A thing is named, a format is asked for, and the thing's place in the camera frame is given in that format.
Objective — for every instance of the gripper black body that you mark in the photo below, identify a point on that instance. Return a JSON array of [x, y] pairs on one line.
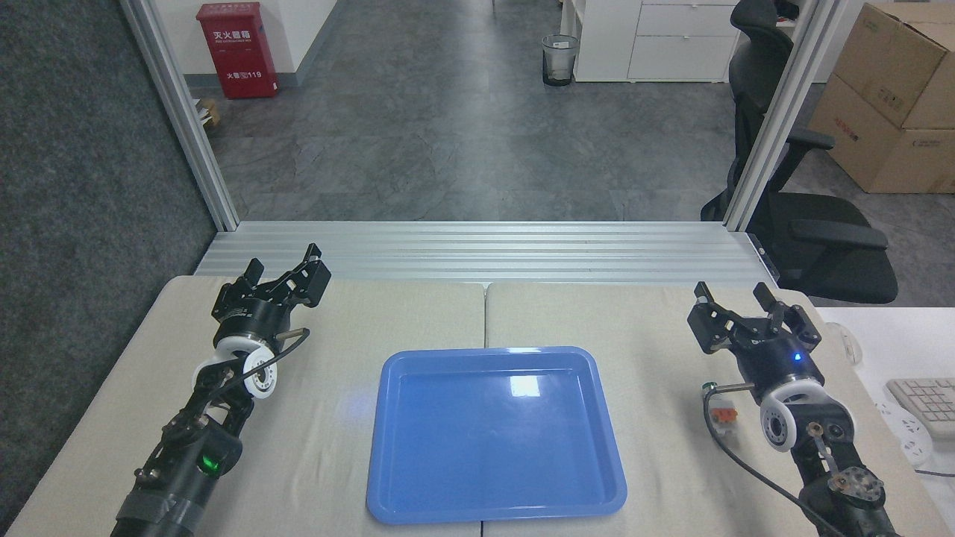
[[780, 365], [254, 321]]

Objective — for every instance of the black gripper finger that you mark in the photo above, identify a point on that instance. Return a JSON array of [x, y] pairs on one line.
[[307, 283], [794, 321], [233, 292], [709, 328]]

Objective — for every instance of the grey orange switch part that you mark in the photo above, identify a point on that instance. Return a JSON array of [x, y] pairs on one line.
[[724, 416]]

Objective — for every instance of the blue plastic tray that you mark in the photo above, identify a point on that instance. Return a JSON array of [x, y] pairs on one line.
[[492, 440]]

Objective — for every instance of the white computer mouse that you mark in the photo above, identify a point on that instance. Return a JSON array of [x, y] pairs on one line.
[[850, 344]]

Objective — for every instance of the black office chair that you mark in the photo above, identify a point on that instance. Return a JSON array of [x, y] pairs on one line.
[[821, 246]]

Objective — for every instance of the beige table pad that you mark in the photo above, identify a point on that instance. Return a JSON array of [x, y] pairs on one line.
[[671, 418], [321, 432]]

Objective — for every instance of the white side table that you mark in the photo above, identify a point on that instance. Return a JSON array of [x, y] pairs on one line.
[[895, 343]]

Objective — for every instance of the white power strip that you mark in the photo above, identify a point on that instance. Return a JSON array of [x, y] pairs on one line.
[[906, 436]]

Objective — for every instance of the white keyboard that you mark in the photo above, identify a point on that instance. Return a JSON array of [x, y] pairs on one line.
[[929, 403]]

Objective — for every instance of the tiny open cardboard box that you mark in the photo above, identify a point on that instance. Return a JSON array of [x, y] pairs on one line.
[[207, 112]]

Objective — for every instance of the large brown cardboard box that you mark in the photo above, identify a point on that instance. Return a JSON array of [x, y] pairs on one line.
[[873, 153]]

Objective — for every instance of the red fire extinguisher box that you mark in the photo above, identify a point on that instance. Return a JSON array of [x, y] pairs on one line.
[[237, 48]]

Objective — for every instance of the small brown cardboard box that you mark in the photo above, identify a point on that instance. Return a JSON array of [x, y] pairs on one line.
[[903, 67]]

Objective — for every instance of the white drawer cabinet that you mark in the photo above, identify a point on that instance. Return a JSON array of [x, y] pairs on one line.
[[671, 41]]

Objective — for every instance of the dark mesh waste bin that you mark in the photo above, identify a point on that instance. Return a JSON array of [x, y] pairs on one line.
[[559, 60]]

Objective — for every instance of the silver aluminium post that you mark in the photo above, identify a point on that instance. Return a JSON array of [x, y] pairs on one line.
[[186, 119], [780, 112]]

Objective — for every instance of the silver aluminium rail platform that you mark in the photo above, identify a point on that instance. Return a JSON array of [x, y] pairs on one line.
[[485, 253]]

